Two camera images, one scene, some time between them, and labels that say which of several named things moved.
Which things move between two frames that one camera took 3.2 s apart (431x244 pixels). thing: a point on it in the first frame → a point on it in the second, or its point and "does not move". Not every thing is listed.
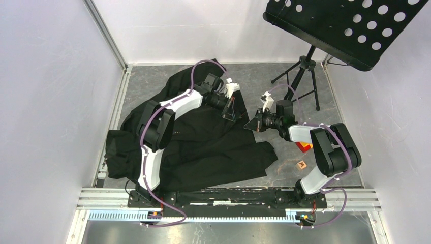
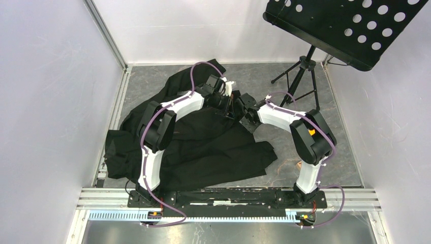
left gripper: (228, 113) does not move
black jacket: (206, 145) does not move
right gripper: (256, 123) → (251, 128)
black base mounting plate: (225, 203) does not move
